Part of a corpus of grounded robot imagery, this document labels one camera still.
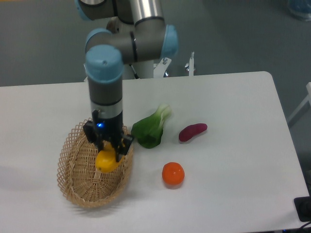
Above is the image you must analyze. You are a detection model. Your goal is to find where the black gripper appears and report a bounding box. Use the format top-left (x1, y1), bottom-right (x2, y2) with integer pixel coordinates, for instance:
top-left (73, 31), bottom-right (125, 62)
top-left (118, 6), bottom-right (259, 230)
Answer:
top-left (83, 110), bottom-right (134, 162)

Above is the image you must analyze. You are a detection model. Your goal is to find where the yellow mango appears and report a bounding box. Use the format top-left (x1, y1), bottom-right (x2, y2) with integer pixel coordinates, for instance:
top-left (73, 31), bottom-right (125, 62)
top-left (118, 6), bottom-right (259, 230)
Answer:
top-left (95, 143), bottom-right (124, 173)

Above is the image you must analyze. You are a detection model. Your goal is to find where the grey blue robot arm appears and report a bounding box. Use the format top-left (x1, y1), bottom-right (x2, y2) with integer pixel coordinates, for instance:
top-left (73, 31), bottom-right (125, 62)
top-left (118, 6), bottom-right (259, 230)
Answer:
top-left (75, 0), bottom-right (178, 162)

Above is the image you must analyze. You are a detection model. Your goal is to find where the woven wicker basket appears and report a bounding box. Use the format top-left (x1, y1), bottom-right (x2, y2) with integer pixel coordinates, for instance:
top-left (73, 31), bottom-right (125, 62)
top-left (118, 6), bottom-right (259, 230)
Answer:
top-left (57, 120), bottom-right (134, 208)

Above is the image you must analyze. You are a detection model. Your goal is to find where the green bok choy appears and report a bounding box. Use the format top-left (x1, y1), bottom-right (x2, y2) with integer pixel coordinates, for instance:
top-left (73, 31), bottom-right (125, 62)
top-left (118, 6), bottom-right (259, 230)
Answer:
top-left (131, 103), bottom-right (172, 149)

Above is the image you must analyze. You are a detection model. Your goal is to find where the orange tangerine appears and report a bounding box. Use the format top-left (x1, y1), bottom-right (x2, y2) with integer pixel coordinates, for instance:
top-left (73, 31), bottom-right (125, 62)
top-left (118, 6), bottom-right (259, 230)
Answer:
top-left (162, 162), bottom-right (185, 185)

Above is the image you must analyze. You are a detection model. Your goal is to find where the purple sweet potato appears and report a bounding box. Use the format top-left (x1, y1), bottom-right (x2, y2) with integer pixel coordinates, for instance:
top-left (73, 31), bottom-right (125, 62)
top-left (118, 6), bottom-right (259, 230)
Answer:
top-left (178, 123), bottom-right (208, 142)

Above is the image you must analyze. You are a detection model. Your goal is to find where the black device at edge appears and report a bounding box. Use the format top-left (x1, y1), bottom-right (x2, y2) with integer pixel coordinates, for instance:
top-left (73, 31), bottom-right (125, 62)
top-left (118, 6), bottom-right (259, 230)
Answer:
top-left (294, 196), bottom-right (311, 222)

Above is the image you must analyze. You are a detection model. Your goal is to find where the blue object top right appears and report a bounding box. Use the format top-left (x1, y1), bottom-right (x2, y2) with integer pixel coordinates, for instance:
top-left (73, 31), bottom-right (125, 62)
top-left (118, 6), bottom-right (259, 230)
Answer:
top-left (288, 0), bottom-right (311, 21)

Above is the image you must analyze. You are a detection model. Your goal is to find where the white table bracket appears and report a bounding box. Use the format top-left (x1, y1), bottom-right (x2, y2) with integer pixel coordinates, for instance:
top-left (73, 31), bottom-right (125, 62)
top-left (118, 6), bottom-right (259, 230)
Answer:
top-left (185, 51), bottom-right (196, 76)

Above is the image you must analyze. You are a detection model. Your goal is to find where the white furniture frame right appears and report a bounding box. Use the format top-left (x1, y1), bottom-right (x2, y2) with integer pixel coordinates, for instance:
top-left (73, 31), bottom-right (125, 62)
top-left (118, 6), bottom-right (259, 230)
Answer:
top-left (287, 82), bottom-right (311, 128)

